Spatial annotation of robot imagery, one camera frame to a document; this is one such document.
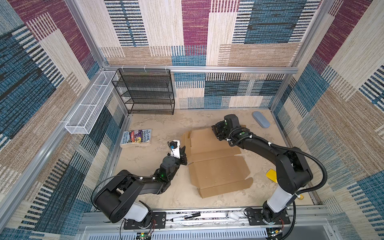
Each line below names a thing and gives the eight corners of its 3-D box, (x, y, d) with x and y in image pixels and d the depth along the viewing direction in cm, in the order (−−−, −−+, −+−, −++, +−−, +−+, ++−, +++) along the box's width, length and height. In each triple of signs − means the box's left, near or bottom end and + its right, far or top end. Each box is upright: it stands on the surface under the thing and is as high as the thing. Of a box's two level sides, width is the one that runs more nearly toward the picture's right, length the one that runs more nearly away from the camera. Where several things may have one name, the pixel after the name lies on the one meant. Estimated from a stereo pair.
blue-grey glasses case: (263, 128, 112) (264, 126, 109) (251, 114, 121) (252, 111, 118) (270, 126, 113) (271, 124, 110) (258, 112, 122) (259, 109, 120)
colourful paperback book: (121, 147, 102) (119, 144, 100) (124, 133, 110) (123, 130, 107) (151, 145, 103) (150, 142, 101) (152, 131, 111) (151, 128, 108)
